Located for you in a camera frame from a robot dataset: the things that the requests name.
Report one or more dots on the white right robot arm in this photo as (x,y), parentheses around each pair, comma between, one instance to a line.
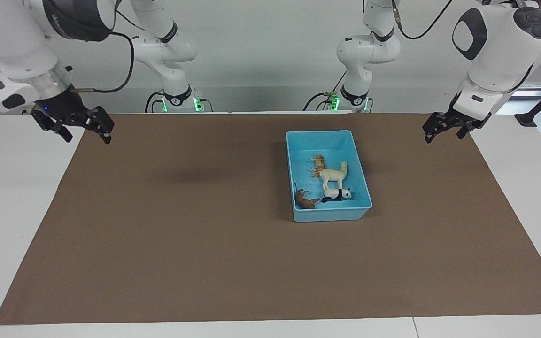
(17,42)

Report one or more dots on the black and white panda toy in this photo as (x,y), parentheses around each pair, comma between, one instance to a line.
(334,195)

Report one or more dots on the brown table mat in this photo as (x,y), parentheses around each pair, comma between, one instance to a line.
(204,263)

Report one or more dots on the light blue storage box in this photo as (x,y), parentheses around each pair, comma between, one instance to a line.
(331,213)

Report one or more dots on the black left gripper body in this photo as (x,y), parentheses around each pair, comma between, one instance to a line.
(467,120)

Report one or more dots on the orange tiger toy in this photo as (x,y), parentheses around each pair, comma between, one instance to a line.
(319,164)

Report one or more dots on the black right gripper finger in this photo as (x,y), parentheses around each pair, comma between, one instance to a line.
(103,124)
(60,131)

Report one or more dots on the grey window frame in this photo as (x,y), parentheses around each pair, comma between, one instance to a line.
(531,91)

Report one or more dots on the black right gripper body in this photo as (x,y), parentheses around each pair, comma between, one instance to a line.
(61,112)

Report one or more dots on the cream horse toy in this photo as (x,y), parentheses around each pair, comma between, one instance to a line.
(334,176)

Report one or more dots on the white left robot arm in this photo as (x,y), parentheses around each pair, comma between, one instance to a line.
(500,51)

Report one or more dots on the brown lion toy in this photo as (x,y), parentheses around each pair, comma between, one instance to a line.
(305,202)

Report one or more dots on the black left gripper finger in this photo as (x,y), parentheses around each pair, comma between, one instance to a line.
(465,131)
(434,124)

